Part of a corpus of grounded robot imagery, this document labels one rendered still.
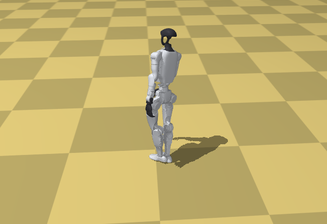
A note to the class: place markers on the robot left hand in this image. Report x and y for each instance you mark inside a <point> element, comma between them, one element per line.
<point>149,108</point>

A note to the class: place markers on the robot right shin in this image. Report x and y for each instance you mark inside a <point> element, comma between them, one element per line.
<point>167,138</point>

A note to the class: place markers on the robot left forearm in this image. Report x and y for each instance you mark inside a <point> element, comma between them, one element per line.
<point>151,88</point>

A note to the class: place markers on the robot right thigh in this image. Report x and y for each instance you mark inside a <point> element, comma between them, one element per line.
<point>167,112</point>

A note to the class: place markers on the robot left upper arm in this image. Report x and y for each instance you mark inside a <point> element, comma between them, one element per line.
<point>155,58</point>

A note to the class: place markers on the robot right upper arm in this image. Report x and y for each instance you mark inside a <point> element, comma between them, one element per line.
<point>179,57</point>

